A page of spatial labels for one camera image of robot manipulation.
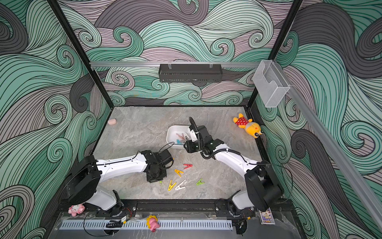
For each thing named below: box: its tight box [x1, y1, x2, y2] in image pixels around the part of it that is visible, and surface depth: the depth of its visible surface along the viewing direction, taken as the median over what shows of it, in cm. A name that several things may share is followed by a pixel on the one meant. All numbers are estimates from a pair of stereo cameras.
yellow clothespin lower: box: [167, 179, 177, 192], surface depth 81 cm
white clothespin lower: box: [175, 179, 187, 191], surface depth 81 cm
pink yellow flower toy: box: [145, 215, 160, 233], surface depth 69 cm
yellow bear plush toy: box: [232, 113, 263, 139], surface depth 102 cm
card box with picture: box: [256, 207, 276, 225], surface depth 70 cm
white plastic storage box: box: [166, 124, 190, 149], surface depth 102 cm
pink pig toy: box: [68, 204, 86, 217], surface depth 72 cm
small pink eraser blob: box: [107, 118, 117, 125], surface depth 112 cm
